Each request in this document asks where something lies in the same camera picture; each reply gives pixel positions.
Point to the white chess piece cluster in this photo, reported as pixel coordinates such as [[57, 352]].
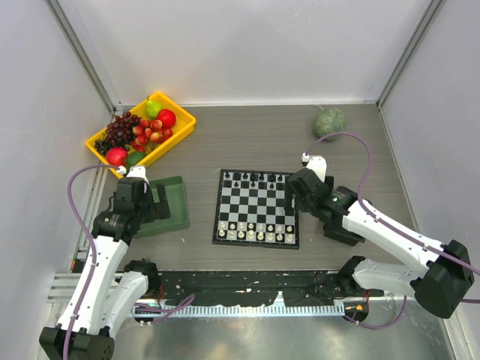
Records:
[[249, 233]]

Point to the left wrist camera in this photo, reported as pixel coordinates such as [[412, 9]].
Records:
[[137, 172]]

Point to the purple grape bunch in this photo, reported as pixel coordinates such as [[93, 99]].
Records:
[[120, 132]]

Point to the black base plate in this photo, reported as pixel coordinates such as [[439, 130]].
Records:
[[256, 288]]

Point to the red apple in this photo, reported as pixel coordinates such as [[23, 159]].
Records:
[[167, 117]]

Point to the black plastic box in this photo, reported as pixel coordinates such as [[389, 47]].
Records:
[[336, 231]]

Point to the red mango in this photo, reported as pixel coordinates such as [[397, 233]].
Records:
[[117, 156]]

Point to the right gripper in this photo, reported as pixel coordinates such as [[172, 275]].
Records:
[[289, 193]]

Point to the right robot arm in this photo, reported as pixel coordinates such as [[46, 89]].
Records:
[[436, 275]]

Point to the white cable duct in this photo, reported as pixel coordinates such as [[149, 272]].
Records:
[[277, 309]]

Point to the green lime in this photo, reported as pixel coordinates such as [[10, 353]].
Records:
[[134, 158]]

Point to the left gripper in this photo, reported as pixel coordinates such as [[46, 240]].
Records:
[[160, 208]]

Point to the black white chessboard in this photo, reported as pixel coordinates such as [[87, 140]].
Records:
[[254, 197]]

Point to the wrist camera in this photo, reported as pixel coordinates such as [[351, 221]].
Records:
[[137, 172], [315, 163]]

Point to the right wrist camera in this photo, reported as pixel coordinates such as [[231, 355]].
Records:
[[315, 163]]

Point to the green melon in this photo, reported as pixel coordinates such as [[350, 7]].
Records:
[[329, 121]]

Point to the green plastic tray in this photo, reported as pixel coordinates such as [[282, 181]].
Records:
[[176, 197]]

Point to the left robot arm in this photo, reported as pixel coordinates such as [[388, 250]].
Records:
[[90, 323]]

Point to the green pear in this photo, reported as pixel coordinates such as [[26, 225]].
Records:
[[152, 108]]

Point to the black grape bunch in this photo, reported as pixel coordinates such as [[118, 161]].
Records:
[[101, 147]]

